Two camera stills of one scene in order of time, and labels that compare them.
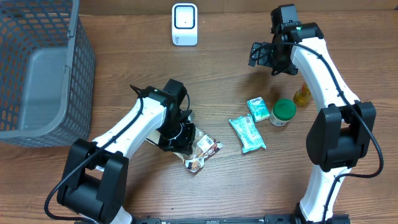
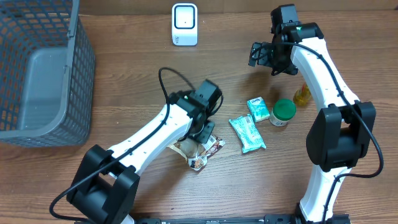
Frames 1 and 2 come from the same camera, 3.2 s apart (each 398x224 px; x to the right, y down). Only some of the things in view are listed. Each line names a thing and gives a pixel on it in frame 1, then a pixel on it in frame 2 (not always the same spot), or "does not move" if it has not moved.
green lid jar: x=283 y=111 does not move
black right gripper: x=259 y=54 does not move
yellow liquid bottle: x=303 y=96 does not move
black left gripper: x=183 y=147 to x=208 y=129
